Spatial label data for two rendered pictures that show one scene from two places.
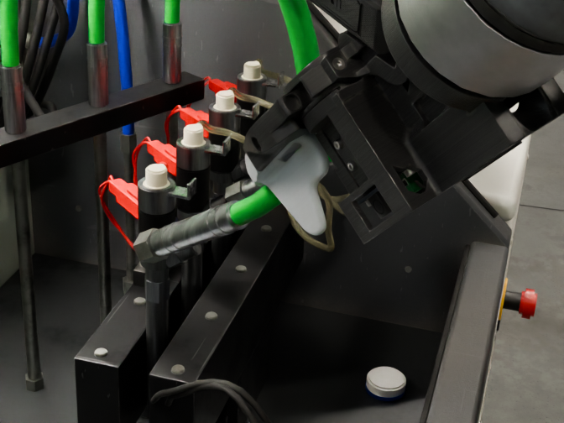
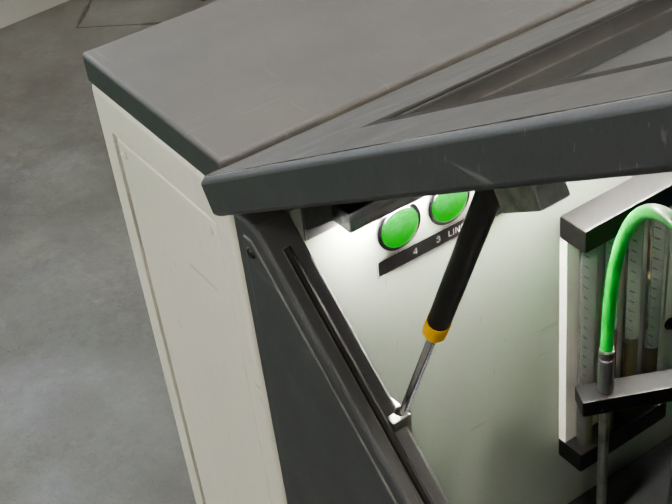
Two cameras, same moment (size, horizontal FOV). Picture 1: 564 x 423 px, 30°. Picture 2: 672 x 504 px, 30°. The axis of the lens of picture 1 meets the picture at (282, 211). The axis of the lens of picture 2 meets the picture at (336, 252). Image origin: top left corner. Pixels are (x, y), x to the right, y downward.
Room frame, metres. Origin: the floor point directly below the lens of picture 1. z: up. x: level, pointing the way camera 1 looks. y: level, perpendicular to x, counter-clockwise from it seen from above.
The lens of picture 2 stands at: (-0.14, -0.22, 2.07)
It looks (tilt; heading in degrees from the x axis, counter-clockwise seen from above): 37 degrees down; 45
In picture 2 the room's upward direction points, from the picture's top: 7 degrees counter-clockwise
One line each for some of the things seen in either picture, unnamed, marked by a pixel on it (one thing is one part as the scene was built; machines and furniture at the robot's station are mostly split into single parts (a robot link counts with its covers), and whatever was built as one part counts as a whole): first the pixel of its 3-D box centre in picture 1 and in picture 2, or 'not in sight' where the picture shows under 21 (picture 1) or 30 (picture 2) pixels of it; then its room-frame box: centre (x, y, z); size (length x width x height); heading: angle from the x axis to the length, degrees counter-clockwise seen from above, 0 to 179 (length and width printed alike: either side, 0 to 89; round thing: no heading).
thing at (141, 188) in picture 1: (169, 304); not in sight; (0.70, 0.08, 1.01); 0.05 x 0.03 x 0.21; 76
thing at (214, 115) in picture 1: (233, 214); not in sight; (0.85, 0.04, 1.01); 0.05 x 0.03 x 0.21; 76
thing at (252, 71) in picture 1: (252, 77); not in sight; (0.93, 0.03, 1.12); 0.02 x 0.02 x 0.03
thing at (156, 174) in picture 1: (157, 183); not in sight; (0.70, 0.09, 1.12); 0.02 x 0.02 x 0.03
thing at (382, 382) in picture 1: (385, 383); not in sight; (0.84, -0.11, 0.84); 0.04 x 0.04 x 0.01
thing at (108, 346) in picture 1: (206, 331); not in sight; (0.82, 0.06, 0.91); 0.34 x 0.10 x 0.15; 166
